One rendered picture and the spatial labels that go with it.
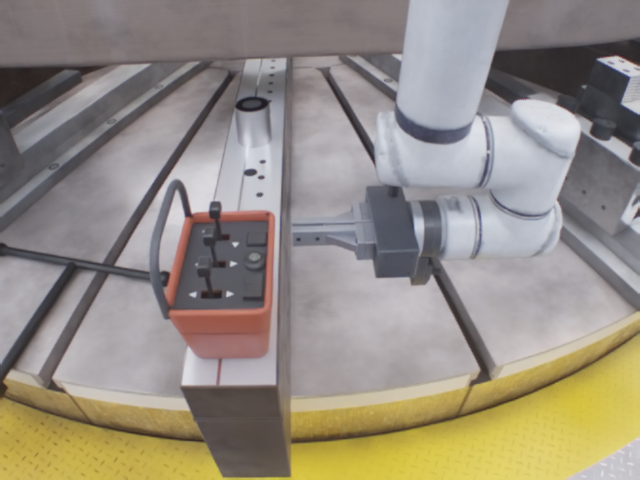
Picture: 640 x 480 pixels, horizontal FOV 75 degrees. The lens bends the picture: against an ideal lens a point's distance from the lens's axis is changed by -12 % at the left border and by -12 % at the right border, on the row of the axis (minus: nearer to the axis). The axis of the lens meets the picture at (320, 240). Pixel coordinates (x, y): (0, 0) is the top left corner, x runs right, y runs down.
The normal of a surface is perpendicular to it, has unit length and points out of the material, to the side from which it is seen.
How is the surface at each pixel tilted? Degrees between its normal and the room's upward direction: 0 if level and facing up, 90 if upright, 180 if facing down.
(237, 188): 0
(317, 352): 0
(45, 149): 72
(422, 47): 99
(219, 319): 97
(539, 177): 92
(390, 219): 0
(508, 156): 63
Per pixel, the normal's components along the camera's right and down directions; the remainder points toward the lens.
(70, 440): 0.00, -0.73
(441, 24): -0.47, 0.73
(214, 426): 0.04, 0.68
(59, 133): 0.89, -0.01
